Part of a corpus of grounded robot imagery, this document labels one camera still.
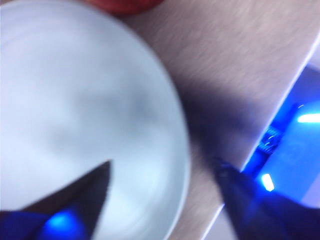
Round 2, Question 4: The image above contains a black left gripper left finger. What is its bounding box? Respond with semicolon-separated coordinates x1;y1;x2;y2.
0;161;112;240

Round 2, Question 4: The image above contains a red apple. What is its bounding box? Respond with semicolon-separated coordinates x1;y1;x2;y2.
82;0;165;15

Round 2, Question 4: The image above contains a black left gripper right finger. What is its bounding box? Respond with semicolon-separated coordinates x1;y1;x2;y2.
212;159;320;240

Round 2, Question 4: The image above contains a blue plate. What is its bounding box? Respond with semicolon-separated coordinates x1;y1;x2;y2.
0;0;192;240

